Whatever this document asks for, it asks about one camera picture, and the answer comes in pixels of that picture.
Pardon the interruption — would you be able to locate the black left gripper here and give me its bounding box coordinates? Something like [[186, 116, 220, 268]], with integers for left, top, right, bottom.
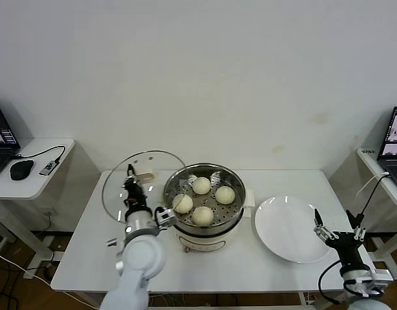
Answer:
[[122, 163, 151, 216]]

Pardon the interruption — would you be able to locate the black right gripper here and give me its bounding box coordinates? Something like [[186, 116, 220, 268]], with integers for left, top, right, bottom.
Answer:
[[312, 208, 370, 271]]

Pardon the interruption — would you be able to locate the round glass pot lid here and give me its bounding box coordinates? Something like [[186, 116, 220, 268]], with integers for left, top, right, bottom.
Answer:
[[102, 149, 188, 224]]

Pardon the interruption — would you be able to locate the white steamed baozi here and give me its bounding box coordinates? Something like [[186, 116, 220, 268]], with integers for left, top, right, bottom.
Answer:
[[191, 206, 215, 226], [191, 176, 211, 195], [171, 193, 193, 214], [215, 186, 235, 205]]

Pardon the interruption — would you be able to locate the stainless steel steamer basket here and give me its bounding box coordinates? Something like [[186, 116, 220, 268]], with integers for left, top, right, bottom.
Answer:
[[154, 163, 255, 238]]

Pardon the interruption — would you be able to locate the white round plate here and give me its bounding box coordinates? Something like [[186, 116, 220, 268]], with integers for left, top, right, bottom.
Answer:
[[253, 195, 332, 264]]

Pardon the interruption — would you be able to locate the white side table with sticker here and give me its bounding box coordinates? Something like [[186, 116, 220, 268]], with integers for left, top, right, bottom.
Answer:
[[356, 147, 397, 280]]

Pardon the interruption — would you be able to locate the grey usb hub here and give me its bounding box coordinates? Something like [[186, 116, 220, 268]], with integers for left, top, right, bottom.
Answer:
[[39, 158, 61, 177]]

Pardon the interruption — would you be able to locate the white side table with mouse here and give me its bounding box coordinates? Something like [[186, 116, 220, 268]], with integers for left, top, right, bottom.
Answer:
[[0, 138, 76, 279]]

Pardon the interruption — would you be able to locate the cream electric cooking pot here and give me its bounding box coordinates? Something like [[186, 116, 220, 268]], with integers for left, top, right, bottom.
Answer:
[[165, 206, 251, 254]]

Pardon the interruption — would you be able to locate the black computer mouse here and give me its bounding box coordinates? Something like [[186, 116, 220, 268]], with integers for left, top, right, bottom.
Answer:
[[9, 159, 35, 181]]

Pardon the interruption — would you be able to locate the black cable with adapter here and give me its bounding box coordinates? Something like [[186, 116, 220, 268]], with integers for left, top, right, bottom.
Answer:
[[356, 176, 385, 222]]

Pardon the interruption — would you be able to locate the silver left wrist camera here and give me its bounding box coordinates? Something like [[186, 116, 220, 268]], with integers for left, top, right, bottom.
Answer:
[[154, 206, 179, 229]]

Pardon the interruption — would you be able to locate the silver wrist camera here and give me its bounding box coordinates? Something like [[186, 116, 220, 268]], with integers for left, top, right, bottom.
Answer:
[[368, 267, 393, 288], [154, 206, 179, 229]]

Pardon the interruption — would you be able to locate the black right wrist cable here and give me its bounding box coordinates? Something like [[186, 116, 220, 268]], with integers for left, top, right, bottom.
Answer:
[[317, 260, 344, 305]]

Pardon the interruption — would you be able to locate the white laptop cable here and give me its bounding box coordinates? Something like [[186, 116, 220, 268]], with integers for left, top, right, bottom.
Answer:
[[355, 172, 391, 201]]

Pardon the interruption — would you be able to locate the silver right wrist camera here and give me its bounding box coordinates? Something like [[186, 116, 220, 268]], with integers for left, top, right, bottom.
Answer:
[[368, 267, 393, 288]]

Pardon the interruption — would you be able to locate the black usb hub cable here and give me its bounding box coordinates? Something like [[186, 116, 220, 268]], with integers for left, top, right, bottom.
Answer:
[[12, 145, 66, 162]]

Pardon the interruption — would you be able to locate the black laptop camera views screen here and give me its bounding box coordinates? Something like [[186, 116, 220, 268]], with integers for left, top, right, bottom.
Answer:
[[377, 105, 397, 196]]

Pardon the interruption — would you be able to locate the white floor cable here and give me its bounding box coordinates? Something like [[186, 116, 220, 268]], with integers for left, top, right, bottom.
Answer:
[[0, 248, 41, 280]]

